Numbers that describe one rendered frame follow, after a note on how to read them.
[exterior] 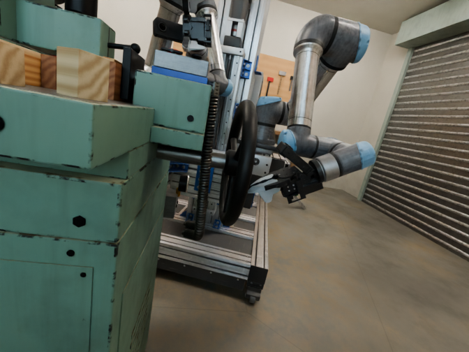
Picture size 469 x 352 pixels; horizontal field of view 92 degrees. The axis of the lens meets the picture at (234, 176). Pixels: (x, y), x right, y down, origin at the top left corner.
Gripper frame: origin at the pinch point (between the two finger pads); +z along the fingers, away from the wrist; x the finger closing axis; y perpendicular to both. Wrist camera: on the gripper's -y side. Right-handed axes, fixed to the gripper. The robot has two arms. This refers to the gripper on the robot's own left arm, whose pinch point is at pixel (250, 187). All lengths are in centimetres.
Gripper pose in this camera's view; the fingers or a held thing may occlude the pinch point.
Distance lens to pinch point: 65.8
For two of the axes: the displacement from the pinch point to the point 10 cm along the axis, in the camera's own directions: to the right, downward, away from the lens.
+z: -9.4, 3.4, 0.3
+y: 3.3, 8.8, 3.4
